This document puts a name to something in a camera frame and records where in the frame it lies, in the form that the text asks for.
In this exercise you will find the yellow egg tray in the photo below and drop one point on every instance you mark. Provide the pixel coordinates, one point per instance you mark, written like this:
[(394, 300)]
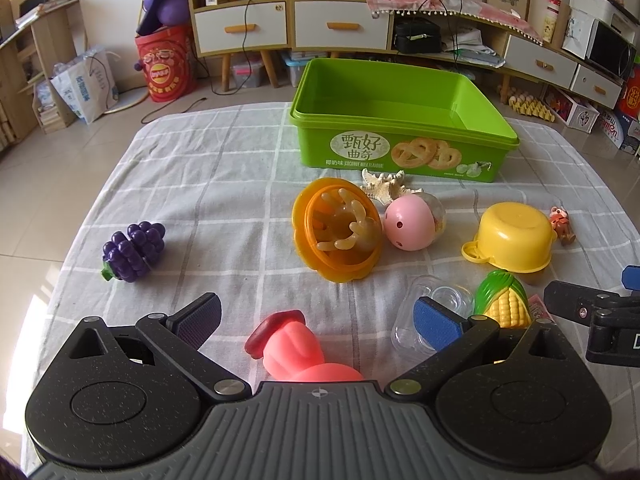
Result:
[(530, 107)]

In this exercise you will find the pile of papers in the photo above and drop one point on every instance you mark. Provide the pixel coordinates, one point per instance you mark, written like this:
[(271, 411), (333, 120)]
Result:
[(475, 47)]

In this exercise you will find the clear storage box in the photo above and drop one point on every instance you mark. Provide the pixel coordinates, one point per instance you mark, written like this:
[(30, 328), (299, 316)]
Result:
[(249, 72)]

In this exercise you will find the red gift box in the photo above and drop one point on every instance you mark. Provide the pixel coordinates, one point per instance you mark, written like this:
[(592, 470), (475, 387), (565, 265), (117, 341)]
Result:
[(631, 95)]

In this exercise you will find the pink capsule ball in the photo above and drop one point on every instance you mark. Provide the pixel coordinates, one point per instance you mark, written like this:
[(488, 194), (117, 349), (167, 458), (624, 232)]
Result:
[(407, 220)]

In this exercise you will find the beige antler toy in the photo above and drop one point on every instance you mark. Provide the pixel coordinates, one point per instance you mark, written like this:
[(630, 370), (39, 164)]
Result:
[(334, 205)]

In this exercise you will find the purple toy grapes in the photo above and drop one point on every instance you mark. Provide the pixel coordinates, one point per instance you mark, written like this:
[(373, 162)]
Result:
[(132, 255)]

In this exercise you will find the white printed carton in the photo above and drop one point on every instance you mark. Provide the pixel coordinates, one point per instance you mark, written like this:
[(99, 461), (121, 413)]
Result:
[(575, 112)]

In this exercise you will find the purple plush toy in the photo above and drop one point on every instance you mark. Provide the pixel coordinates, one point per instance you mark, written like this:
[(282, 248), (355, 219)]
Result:
[(170, 5)]

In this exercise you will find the pink rubber chicken toy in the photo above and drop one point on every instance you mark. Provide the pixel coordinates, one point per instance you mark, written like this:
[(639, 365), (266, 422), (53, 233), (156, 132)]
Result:
[(295, 350)]

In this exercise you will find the toy corn cob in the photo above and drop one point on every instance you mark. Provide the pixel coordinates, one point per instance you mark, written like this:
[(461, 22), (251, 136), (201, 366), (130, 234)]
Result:
[(505, 305)]

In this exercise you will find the low wooden tv stand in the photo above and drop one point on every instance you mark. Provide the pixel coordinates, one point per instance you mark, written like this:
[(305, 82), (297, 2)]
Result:
[(500, 35)]

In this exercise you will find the grey checkered tablecloth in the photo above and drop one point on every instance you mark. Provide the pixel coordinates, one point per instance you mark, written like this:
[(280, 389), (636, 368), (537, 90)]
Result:
[(225, 185)]

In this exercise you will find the clear plastic container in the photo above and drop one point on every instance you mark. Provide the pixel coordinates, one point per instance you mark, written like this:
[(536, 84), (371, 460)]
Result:
[(450, 300)]

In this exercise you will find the wooden wall shelving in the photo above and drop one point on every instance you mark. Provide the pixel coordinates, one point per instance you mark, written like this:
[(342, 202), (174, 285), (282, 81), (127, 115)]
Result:
[(55, 35)]

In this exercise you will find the white paper bag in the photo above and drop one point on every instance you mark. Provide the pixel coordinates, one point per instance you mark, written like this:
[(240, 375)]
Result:
[(82, 90)]

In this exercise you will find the pale starfish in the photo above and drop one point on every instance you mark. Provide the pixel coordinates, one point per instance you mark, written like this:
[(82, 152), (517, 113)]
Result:
[(382, 187)]

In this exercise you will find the black bag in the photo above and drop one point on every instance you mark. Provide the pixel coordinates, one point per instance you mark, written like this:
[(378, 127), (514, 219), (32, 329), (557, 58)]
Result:
[(417, 37)]

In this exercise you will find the white red carton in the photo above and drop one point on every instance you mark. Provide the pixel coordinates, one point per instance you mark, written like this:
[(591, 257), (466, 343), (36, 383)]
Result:
[(617, 132)]

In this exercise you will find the small orange figurine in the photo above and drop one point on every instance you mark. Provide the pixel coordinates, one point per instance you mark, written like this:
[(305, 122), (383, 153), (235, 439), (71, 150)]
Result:
[(561, 222)]

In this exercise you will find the small pink packet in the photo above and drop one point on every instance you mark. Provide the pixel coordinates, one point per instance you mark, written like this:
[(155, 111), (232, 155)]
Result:
[(539, 307)]

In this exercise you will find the green plastic box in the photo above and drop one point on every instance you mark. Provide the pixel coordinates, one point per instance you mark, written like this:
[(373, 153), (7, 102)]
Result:
[(350, 125)]

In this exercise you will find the red printed bucket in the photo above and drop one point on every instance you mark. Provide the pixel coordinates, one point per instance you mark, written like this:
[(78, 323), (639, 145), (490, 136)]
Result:
[(165, 70)]

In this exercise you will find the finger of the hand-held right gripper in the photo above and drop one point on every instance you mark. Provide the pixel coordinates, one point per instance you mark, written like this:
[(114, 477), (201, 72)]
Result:
[(631, 278), (570, 300)]

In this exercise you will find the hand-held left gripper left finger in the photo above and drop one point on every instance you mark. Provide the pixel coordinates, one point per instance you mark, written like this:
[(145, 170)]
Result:
[(197, 321)]

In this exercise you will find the blue lid storage box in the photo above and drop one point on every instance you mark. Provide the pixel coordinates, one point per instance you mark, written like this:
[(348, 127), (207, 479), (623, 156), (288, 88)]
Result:
[(295, 70)]

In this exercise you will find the tall wooden shelf cabinet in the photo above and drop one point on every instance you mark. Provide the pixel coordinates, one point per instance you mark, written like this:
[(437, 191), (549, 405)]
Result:
[(192, 35)]

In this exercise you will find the white printer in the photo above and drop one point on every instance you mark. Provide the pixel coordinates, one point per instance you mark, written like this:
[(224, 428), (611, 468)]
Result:
[(610, 7)]

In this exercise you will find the yellow toy pot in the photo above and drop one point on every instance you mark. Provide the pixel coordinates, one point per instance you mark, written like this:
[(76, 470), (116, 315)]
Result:
[(515, 247)]

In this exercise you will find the black microwave oven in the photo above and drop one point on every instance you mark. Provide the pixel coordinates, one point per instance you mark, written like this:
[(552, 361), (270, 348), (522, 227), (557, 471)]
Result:
[(607, 52)]

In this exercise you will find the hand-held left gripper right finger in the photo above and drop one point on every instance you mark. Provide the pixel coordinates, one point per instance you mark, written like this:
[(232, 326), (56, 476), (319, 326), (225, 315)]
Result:
[(435, 325)]

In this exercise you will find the printed cylinder can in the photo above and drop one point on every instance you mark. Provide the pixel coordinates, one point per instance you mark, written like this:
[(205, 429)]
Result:
[(550, 22)]

